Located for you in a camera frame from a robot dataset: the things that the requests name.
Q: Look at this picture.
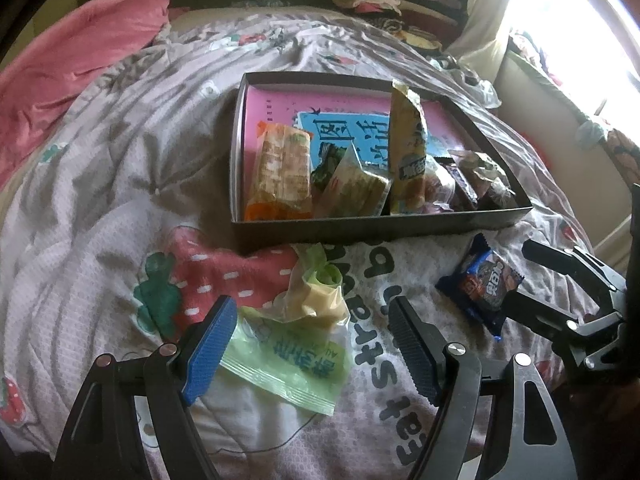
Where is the blue Oreo strawberry cookie packet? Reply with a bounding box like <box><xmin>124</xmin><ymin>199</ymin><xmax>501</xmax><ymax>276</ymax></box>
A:
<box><xmin>436</xmin><ymin>233</ymin><xmax>524</xmax><ymax>340</ymax></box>

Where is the light green plastic snack bag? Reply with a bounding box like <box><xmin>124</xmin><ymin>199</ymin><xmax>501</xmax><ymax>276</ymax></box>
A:
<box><xmin>221</xmin><ymin>307</ymin><xmax>352</xmax><ymax>416</ymax></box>

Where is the clear packet cream pastry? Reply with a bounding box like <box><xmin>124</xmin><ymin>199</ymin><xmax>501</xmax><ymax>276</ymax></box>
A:
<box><xmin>264</xmin><ymin>244</ymin><xmax>349</xmax><ymax>330</ymax></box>

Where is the clear bag of mixed snacks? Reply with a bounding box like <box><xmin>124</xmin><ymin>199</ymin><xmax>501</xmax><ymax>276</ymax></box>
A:
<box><xmin>449</xmin><ymin>150</ymin><xmax>518</xmax><ymax>210</ymax></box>

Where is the orange yellow cracker packet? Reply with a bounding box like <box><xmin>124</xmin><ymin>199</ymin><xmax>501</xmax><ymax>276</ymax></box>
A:
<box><xmin>244</xmin><ymin>122</ymin><xmax>312</xmax><ymax>221</ymax></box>

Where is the clear packet green brown snack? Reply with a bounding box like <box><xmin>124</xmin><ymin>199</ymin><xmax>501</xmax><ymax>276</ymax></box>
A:
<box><xmin>311</xmin><ymin>144</ymin><xmax>392</xmax><ymax>219</ymax></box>

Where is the yellow brown snack bar packet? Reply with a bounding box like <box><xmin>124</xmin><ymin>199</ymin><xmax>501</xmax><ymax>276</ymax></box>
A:
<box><xmin>388</xmin><ymin>80</ymin><xmax>427</xmax><ymax>214</ymax></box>

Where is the Snickers chocolate bar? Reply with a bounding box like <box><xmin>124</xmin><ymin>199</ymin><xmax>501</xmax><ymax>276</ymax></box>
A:
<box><xmin>437</xmin><ymin>157</ymin><xmax>478</xmax><ymax>211</ymax></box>

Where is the dark shallow cardboard box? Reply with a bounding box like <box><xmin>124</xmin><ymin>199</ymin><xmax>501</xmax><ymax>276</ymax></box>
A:
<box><xmin>229</xmin><ymin>72</ymin><xmax>532</xmax><ymax>252</ymax></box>

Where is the strawberry print grey quilt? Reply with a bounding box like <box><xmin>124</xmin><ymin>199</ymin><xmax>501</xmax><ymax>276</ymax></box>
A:
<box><xmin>1</xmin><ymin>12</ymin><xmax>596</xmax><ymax>479</ymax></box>

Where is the white plastic bag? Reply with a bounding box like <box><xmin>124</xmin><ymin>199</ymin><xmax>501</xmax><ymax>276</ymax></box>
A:
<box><xmin>428</xmin><ymin>54</ymin><xmax>502</xmax><ymax>110</ymax></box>

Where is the pink and blue book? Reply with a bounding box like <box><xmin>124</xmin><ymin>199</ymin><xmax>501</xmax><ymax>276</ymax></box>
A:
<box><xmin>243</xmin><ymin>82</ymin><xmax>476</xmax><ymax>221</ymax></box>

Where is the white curtain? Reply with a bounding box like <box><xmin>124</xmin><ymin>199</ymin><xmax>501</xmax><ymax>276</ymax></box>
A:
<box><xmin>447</xmin><ymin>0</ymin><xmax>510</xmax><ymax>82</ymax></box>

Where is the pink blanket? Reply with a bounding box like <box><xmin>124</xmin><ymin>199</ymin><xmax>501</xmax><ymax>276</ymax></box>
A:
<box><xmin>1</xmin><ymin>0</ymin><xmax>170</xmax><ymax>183</ymax></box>

